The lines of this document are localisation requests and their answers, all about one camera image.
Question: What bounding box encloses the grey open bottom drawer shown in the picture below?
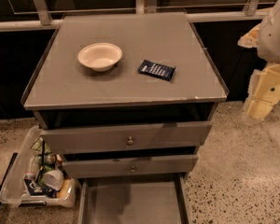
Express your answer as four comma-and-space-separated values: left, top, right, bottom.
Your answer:
77, 174, 192, 224

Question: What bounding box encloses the metal railing frame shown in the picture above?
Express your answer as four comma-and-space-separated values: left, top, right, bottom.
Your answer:
0, 0, 277, 32

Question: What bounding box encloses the blue snack packet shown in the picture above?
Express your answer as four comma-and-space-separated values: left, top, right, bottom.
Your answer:
23, 179, 56, 198

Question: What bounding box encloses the green chip bag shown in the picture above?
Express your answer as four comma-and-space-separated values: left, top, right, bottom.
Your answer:
31, 137, 51, 154

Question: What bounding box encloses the grey middle drawer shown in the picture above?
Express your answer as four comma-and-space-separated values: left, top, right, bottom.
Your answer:
63, 155, 198, 178

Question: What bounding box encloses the blue rxbar blueberry wrapper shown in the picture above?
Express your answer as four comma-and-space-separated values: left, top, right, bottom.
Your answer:
137, 60, 175, 81

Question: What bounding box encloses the clear plastic storage bin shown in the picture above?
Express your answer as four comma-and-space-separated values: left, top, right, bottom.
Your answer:
0, 126, 76, 208

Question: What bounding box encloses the round metal top knob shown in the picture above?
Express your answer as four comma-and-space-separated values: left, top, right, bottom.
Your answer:
126, 136, 134, 146

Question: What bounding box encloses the grey drawer cabinet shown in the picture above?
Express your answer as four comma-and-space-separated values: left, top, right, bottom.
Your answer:
21, 12, 230, 181

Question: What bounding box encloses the yellow sponge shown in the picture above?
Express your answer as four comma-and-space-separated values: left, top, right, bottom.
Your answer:
56, 179, 71, 199

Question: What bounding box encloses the white paper bowl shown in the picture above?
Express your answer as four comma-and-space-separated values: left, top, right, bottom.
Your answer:
77, 43, 122, 72

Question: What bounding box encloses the grey top drawer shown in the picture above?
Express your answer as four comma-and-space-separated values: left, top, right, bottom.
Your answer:
41, 121, 212, 155

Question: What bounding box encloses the drink can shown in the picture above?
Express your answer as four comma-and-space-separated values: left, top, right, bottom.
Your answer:
37, 153, 56, 165

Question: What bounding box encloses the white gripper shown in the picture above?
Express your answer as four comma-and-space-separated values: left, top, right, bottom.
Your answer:
237, 0, 280, 121

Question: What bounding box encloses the white paper cup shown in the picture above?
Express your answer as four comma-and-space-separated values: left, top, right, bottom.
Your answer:
43, 170, 64, 190

